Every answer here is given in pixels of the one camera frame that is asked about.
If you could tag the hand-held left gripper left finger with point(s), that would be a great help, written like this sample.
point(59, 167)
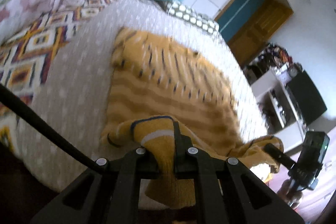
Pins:
point(147, 164)

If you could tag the wooden door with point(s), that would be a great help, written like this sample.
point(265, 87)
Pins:
point(252, 19)

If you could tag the pile of dark clutter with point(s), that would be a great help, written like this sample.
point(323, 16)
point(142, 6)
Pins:
point(270, 56)

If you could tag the small round clock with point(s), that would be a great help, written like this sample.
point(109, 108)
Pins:
point(294, 70)

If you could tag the grey dotted bed sheet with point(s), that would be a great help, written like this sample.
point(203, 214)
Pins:
point(84, 61)

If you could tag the geometric patterned blanket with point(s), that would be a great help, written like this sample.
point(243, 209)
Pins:
point(34, 42)

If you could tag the person's right hand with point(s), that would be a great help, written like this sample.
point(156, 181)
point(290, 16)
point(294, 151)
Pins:
point(287, 193)

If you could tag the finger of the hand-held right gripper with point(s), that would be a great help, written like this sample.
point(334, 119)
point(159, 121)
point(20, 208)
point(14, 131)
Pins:
point(278, 155)

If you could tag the yellow striped sweater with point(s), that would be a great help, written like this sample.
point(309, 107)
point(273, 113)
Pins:
point(162, 87)

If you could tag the grey pillow with white circles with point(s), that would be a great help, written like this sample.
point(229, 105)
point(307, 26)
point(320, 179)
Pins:
point(191, 16)

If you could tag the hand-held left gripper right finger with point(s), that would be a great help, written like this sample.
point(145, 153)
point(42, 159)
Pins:
point(181, 142)

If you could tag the black monitor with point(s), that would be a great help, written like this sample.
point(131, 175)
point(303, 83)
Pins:
point(307, 98)

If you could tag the white shelf unit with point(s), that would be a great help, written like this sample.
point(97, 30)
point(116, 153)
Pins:
point(275, 105)

